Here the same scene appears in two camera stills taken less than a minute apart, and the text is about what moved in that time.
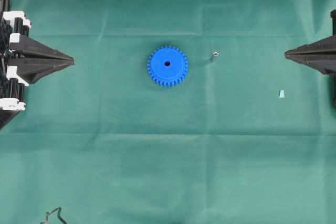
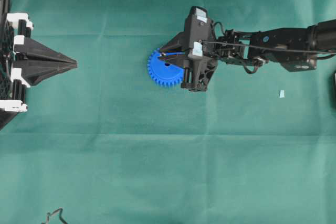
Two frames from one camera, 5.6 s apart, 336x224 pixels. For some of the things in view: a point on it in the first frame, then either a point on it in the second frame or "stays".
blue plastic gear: [167, 66] stays
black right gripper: [320, 55] to [200, 47]
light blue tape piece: [282, 94] stays
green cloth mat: [248, 136] stays
